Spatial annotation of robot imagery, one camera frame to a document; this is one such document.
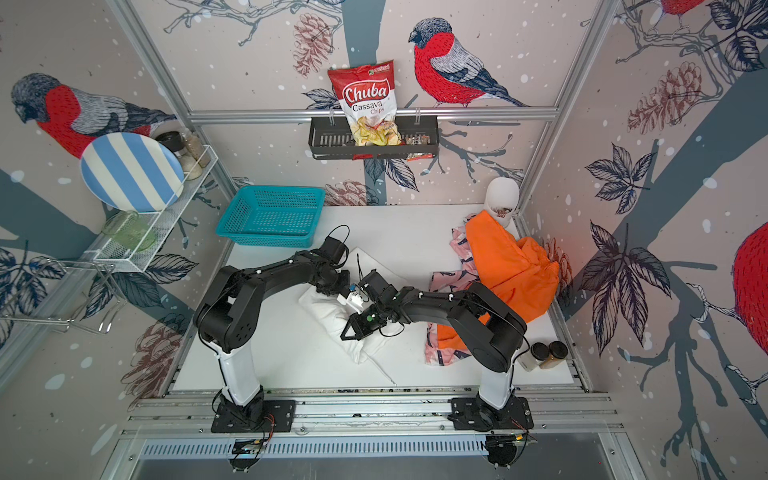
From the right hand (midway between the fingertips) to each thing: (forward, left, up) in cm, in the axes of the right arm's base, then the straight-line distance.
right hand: (344, 336), depth 82 cm
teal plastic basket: (+42, +32, +4) cm, 52 cm away
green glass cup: (+12, +49, +29) cm, 59 cm away
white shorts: (+4, +3, +4) cm, 6 cm away
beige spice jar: (+39, +46, +31) cm, 68 cm away
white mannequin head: (+55, -54, +2) cm, 77 cm away
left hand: (+19, +1, -3) cm, 20 cm away
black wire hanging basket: (+54, +8, +29) cm, 62 cm away
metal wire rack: (0, +45, +31) cm, 55 cm away
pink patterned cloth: (+21, -30, -4) cm, 37 cm away
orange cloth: (+24, -52, +1) cm, 57 cm away
